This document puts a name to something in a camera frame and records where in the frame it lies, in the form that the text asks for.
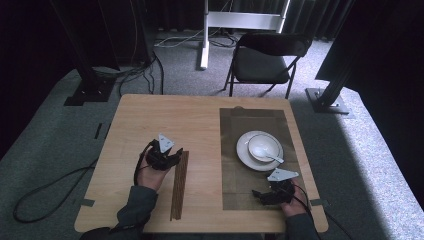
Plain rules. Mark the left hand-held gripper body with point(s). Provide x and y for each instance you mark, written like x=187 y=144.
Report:
x=165 y=142

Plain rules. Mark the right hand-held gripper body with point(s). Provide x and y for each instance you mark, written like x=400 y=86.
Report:
x=282 y=174

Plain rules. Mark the bundle of brown chopsticks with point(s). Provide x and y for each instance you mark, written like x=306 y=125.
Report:
x=179 y=186

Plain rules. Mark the white round plate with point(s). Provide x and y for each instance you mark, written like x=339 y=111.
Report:
x=242 y=153

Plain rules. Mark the person's left hand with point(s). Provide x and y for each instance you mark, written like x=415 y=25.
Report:
x=151 y=178

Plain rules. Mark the person's right hand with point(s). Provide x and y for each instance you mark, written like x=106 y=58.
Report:
x=295 y=208

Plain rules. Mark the white ceramic spoon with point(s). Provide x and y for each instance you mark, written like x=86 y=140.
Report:
x=271 y=156

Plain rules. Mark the brown woven placemat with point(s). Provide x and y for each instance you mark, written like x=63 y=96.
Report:
x=233 y=186

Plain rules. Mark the white bowl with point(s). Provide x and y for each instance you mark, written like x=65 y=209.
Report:
x=265 y=141

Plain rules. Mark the grey tape piece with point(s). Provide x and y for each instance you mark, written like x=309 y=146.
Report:
x=85 y=202
x=320 y=202

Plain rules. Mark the black floor tape strip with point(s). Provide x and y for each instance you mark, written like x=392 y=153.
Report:
x=108 y=130
x=98 y=130

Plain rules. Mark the black metal stand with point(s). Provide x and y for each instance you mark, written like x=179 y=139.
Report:
x=328 y=100
x=90 y=88

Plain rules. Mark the person's dark clothed leg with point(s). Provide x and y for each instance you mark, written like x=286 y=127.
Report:
x=96 y=234

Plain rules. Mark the black folding chair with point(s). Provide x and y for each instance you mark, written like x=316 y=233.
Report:
x=260 y=66

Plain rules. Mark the white metal stand frame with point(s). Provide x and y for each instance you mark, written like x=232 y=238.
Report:
x=243 y=20

